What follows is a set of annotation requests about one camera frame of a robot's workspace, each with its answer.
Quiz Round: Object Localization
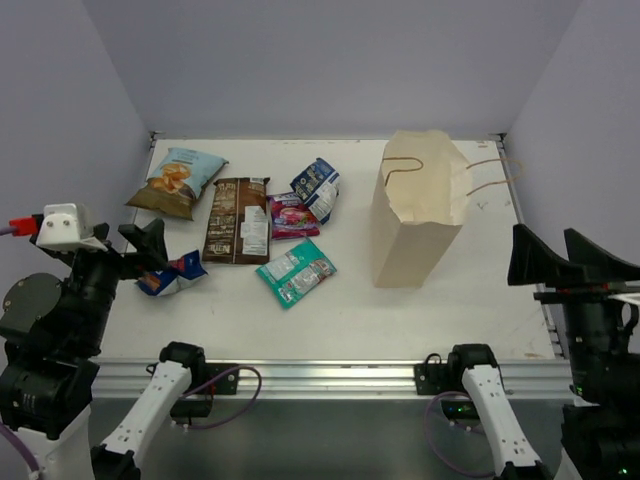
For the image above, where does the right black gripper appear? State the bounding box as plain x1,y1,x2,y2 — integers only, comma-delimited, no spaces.
513,220,640,400

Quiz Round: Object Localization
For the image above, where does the gold blue crisps bag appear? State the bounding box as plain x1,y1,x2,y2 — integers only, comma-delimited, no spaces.
126,147,228,220

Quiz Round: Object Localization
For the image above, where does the blue snack box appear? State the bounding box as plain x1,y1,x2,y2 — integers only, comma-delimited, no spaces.
135,250,208,297

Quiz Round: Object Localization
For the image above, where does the brown chocolate snack bag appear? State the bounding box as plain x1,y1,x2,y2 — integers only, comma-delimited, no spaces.
202,177,270,265

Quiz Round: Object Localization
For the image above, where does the brown paper bag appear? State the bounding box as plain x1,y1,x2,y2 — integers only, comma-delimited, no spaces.
371,130,504,289

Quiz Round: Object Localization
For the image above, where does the purple berry candy bag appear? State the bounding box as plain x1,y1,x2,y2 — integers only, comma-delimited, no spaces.
268,192,320,240

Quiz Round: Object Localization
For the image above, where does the green mint candy pack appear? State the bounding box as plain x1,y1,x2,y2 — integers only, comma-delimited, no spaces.
256,238,337,309

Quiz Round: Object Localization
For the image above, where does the navy kettle chips bag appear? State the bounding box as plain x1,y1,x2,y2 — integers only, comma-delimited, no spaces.
290,157,341,225

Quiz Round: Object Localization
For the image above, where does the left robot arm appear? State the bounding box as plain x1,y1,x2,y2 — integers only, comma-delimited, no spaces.
1,214,208,479

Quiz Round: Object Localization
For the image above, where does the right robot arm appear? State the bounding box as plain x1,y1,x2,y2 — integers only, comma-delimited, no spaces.
445,224,639,479

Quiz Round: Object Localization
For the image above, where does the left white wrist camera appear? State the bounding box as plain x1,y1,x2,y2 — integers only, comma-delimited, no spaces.
35,203,107,252

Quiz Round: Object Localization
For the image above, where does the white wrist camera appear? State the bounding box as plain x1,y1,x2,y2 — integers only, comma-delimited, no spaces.
35,203,107,252
609,292,640,307

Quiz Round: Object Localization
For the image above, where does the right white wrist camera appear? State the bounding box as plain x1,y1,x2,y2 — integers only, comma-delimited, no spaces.
609,292,640,307

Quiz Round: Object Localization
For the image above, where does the aluminium mounting rail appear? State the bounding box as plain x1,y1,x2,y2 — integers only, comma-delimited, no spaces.
93,359,572,400

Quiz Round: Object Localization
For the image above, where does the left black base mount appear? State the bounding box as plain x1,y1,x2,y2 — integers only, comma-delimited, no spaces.
170,363,240,431

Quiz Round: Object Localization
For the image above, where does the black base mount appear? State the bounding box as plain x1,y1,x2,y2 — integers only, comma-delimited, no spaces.
170,363,240,431
413,351,479,426

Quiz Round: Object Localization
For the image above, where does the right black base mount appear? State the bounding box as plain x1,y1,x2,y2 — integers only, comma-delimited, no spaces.
413,351,479,426

